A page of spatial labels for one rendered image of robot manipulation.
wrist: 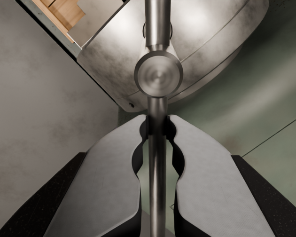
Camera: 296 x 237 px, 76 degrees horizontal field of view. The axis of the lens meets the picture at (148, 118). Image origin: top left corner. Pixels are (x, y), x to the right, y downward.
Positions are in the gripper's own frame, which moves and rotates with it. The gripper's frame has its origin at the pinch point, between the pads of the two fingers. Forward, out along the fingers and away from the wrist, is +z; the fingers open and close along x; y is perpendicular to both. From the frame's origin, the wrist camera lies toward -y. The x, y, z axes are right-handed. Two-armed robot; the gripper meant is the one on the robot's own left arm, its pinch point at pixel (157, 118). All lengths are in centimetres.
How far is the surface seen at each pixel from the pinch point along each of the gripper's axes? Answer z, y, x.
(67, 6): 46, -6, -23
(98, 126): 121, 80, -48
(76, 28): 24.2, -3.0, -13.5
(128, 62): 14.2, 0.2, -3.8
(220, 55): 13.9, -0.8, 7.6
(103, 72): 16.5, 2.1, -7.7
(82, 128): 119, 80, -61
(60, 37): 76, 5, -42
